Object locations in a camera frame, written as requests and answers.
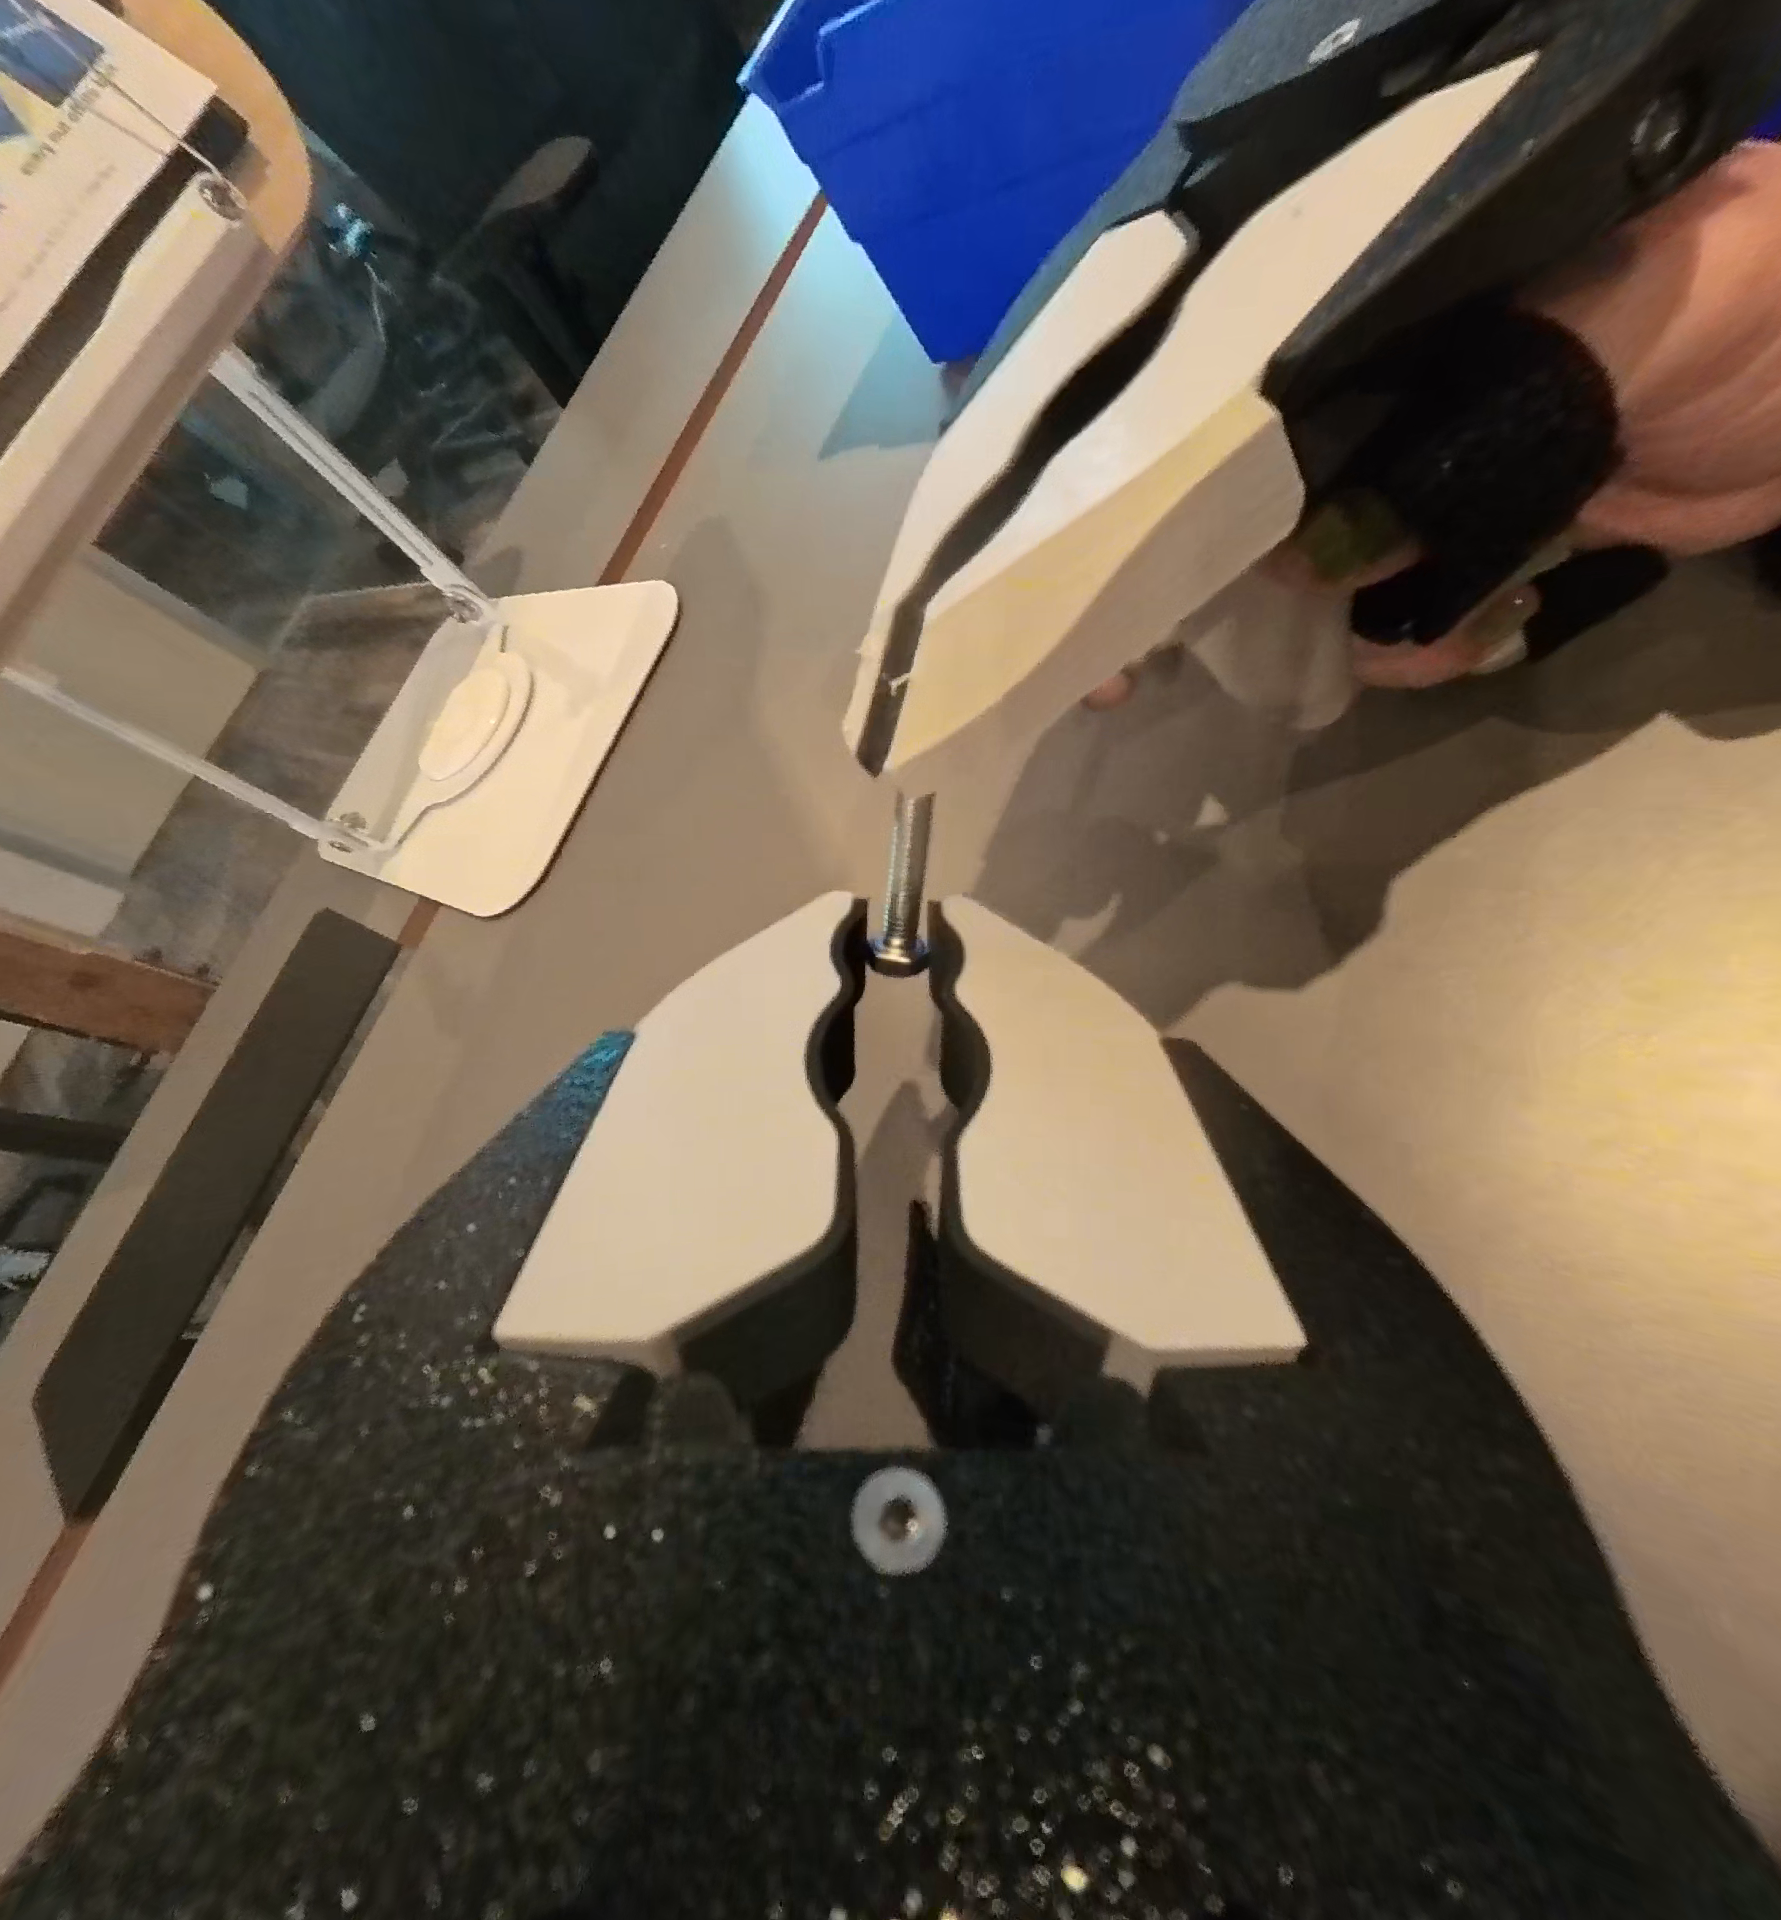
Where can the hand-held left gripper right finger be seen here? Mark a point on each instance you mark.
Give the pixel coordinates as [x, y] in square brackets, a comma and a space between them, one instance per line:
[1115, 1184]

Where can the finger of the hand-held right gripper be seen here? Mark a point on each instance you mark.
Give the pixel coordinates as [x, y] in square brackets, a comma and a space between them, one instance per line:
[1094, 292]
[1131, 495]

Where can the brown wooden table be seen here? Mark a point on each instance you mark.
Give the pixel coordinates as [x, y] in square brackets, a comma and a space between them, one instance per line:
[52, 968]

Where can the person's right hand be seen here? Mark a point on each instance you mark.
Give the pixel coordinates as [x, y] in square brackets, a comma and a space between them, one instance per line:
[1730, 344]

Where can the black flat table plate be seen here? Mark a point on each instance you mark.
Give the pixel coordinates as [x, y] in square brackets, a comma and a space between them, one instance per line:
[216, 1200]

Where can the dark metal nut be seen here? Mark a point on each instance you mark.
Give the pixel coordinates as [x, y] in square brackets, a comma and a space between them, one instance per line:
[898, 957]

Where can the silver metal bolt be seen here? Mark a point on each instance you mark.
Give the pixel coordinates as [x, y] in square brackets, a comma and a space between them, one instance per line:
[908, 871]

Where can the blue plastic bin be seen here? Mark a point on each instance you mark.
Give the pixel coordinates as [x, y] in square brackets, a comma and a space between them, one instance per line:
[951, 150]

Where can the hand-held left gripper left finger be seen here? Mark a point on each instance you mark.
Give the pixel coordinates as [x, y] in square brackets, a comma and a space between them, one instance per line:
[682, 1170]

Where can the printed paper sign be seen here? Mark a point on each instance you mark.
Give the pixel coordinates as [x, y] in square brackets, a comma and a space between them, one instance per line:
[65, 224]

